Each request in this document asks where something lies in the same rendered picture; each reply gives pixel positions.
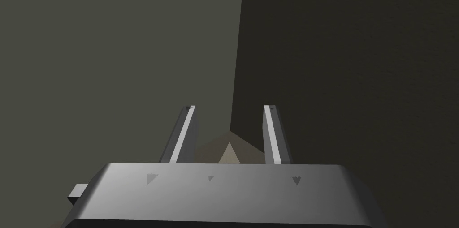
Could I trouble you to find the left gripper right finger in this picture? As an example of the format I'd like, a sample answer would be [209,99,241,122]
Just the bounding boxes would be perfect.
[263,105,294,165]

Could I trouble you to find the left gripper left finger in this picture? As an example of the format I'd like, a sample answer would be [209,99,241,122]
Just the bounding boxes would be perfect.
[159,105,199,164]

